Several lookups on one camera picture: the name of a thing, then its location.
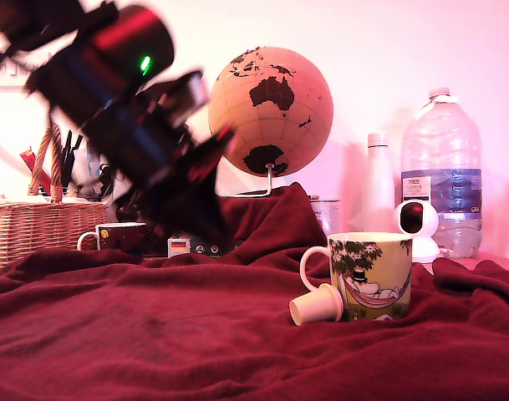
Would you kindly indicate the dark red fleece blanket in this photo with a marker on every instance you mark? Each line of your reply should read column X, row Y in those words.
column 195, row 334

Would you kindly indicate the white bottle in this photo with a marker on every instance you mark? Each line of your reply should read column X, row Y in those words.
column 377, row 188

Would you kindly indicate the metal tin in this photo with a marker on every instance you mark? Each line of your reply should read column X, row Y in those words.
column 327, row 215

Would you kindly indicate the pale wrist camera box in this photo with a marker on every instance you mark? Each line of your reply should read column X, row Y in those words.
column 191, row 94

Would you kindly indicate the large clear water bottle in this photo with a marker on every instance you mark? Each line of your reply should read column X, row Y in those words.
column 442, row 146

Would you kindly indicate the small white round camera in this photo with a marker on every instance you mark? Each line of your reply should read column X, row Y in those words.
column 423, row 246

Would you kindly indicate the dark box with flag print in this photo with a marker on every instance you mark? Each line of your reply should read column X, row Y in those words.
column 183, row 248

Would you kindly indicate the red packet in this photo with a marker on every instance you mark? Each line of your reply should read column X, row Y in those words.
column 29, row 160

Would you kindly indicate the metal globe stand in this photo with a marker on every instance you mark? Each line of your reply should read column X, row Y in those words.
column 270, row 181

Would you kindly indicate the cork globe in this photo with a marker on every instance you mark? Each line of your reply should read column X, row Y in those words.
column 279, row 125

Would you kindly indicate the blue and white utensil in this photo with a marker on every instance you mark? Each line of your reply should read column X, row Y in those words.
column 92, row 167

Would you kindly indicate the black ball-ended tool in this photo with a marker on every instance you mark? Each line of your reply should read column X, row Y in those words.
column 126, row 214

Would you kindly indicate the cartoon print mug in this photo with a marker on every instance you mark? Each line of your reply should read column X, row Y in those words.
column 375, row 271

